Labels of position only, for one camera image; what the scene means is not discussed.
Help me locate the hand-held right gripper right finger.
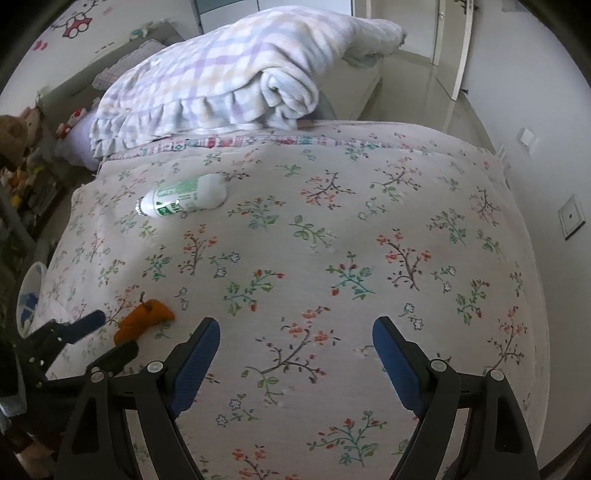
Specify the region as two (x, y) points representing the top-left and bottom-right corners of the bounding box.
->
(372, 316), (541, 480)

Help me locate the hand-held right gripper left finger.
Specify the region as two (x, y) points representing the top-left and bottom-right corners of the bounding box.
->
(55, 318), (221, 480)

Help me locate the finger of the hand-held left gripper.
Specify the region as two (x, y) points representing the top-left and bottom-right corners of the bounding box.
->
(85, 340), (139, 378)
(25, 310), (107, 370)

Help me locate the orange plush toy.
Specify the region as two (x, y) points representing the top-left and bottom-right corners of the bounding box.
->
(114, 292), (176, 344)

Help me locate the white plastic basin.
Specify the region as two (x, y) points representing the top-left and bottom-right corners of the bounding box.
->
(16, 261), (49, 335)

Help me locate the white plastic drink bottle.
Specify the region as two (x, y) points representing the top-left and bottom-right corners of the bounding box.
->
(135, 174), (228, 219)

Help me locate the person's left forearm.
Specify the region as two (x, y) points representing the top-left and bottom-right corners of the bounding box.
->
(0, 394), (51, 467)

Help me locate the floral bed sheet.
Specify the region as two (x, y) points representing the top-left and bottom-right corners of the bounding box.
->
(39, 119), (552, 480)

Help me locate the pile of plush toys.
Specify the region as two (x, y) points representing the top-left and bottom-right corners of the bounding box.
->
(0, 152), (56, 217)

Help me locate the brown teddy bear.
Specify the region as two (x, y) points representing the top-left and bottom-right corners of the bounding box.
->
(0, 113), (31, 164)

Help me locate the red white plush toy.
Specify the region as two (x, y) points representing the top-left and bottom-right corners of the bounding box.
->
(56, 106), (100, 139)

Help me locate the checkered pillow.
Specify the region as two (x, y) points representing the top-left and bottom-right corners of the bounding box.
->
(91, 39), (164, 90)

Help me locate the plaid folded blanket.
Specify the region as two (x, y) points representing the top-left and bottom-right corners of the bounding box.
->
(89, 6), (409, 160)

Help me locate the grey bed headboard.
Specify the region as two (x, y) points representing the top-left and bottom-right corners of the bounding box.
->
(39, 21), (204, 112)

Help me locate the white room door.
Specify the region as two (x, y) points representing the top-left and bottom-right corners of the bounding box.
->
(365, 0), (478, 101)

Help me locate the teal white wardrobe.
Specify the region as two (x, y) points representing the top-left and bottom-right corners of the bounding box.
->
(191, 0), (356, 33)

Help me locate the square wall socket panel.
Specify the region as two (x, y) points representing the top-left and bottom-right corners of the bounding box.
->
(558, 195), (583, 240)

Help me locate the cartoon cat wall sticker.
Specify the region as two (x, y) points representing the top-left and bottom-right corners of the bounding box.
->
(51, 2), (112, 40)

